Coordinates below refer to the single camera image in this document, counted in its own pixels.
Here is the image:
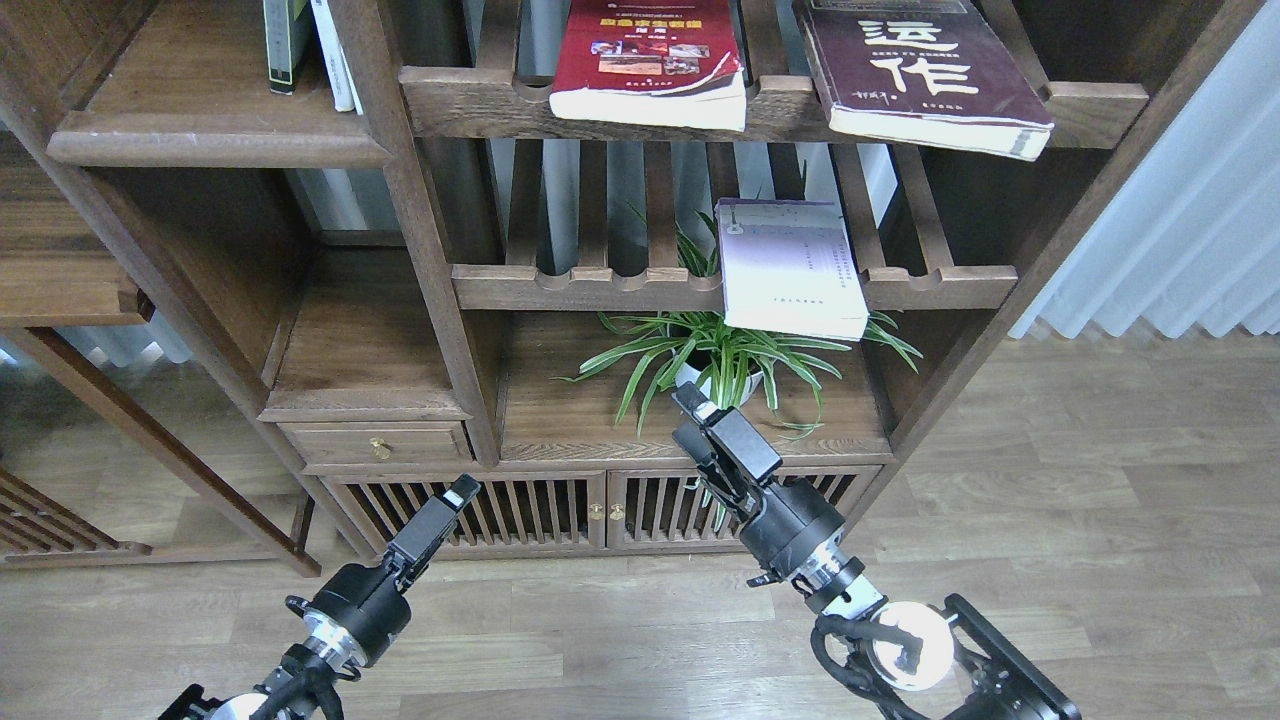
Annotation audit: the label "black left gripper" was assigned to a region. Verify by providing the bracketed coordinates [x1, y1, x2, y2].
[285, 475, 481, 669]

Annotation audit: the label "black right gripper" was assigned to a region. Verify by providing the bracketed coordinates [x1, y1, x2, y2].
[672, 382, 864, 591]

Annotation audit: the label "pale lilac book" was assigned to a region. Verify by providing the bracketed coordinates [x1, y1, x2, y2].
[716, 199, 869, 341]

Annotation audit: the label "maroon book white characters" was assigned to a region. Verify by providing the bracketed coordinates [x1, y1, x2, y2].
[794, 1, 1053, 161]

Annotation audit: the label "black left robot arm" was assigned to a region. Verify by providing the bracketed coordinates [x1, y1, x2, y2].
[160, 474, 481, 719]

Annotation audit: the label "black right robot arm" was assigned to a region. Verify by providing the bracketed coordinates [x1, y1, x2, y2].
[673, 383, 1080, 719]

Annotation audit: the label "brass drawer knob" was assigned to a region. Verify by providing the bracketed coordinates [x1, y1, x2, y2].
[370, 437, 392, 460]

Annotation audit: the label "white plant pot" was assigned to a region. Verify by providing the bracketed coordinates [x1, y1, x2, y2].
[675, 363, 764, 407]

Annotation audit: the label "dark wooden bookshelf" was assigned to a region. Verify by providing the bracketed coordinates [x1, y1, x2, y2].
[3, 1, 1263, 557]

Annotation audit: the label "wooden side rack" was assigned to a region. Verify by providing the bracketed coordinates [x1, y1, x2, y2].
[1, 470, 152, 568]

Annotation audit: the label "red cover book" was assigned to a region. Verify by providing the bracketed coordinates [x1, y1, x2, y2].
[549, 1, 748, 132]

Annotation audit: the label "white thin book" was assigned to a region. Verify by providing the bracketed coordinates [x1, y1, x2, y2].
[310, 0, 364, 115]

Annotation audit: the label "white pleated curtain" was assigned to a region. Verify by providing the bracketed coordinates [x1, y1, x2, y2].
[1010, 1, 1279, 338]

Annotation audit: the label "green spine book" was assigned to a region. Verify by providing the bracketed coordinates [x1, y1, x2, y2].
[262, 1, 314, 95]

